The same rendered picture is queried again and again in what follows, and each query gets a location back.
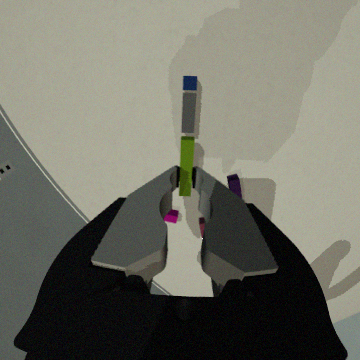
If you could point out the small blue cube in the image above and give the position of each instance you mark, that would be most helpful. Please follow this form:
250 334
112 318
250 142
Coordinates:
189 82

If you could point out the lime green rectangular bar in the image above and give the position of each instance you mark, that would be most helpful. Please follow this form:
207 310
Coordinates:
186 165

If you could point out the dark purple rod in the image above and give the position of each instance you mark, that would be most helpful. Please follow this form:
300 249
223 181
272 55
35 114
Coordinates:
234 184

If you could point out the pink rod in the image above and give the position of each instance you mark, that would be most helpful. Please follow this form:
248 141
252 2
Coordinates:
201 224

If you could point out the small magenta block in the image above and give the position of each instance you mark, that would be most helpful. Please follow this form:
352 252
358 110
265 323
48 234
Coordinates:
171 216

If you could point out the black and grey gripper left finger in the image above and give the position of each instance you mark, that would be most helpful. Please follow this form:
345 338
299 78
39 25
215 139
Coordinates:
129 237

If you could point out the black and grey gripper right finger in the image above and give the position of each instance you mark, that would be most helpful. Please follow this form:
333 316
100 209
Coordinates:
240 242

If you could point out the grey rod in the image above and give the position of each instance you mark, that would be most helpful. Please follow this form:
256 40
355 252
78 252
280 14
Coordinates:
188 112

